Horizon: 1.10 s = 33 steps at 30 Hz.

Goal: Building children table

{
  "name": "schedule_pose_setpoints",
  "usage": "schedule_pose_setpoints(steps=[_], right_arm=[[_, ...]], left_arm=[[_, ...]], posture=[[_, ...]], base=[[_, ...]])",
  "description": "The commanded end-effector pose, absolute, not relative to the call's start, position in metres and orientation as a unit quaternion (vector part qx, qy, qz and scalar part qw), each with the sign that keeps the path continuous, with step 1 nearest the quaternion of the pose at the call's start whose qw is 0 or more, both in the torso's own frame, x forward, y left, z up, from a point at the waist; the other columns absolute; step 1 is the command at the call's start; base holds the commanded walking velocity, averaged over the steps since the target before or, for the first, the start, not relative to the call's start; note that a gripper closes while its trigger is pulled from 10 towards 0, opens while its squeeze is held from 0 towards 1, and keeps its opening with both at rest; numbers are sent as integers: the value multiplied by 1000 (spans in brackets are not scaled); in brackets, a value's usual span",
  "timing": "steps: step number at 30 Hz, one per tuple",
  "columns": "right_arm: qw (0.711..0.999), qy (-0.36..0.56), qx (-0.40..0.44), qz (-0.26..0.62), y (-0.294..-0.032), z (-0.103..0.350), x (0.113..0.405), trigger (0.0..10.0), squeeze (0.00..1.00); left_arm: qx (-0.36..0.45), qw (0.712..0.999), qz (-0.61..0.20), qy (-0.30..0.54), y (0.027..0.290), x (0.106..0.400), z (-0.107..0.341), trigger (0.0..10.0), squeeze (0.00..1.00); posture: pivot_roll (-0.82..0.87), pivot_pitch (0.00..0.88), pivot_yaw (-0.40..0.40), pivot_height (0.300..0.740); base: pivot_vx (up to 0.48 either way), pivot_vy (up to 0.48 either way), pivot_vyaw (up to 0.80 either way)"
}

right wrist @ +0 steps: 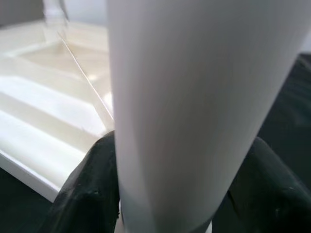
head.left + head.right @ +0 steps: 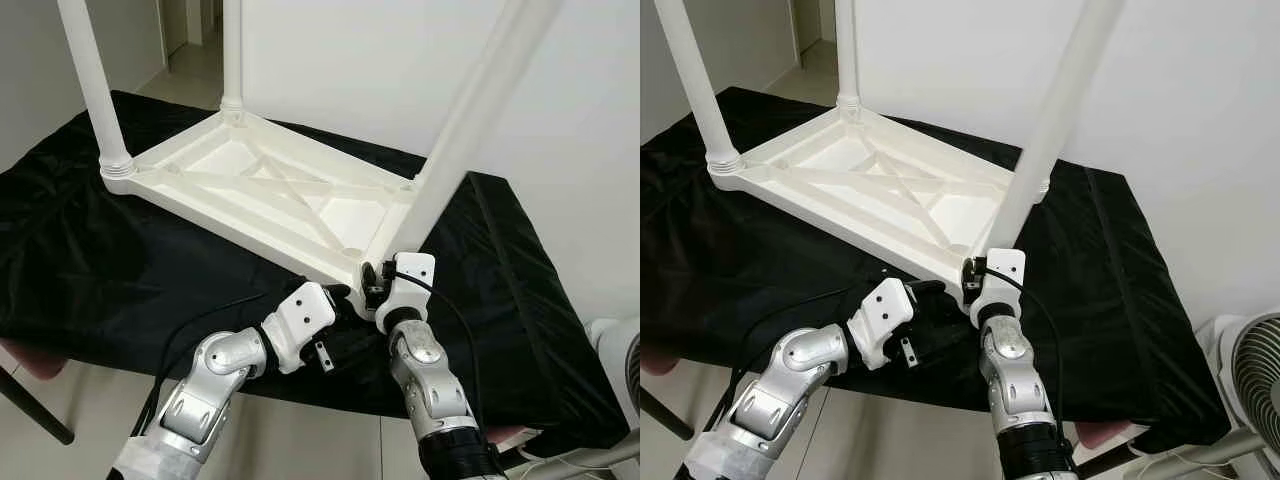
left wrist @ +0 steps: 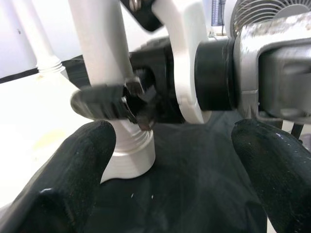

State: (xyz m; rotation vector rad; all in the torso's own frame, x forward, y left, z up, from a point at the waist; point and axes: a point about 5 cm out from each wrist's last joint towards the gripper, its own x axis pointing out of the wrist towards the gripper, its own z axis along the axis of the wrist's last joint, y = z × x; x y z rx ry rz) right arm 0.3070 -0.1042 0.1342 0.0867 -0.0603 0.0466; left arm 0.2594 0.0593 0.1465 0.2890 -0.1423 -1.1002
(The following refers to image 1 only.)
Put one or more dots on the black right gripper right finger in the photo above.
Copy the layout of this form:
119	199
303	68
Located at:
267	199

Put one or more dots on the black tablecloth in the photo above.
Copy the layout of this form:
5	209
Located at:
291	109

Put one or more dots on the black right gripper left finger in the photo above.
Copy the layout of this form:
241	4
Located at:
90	194

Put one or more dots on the white plastic table leg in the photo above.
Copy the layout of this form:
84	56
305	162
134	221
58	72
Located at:
182	97
52	9

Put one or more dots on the white plastic table top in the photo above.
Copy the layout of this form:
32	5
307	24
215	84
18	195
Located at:
36	109

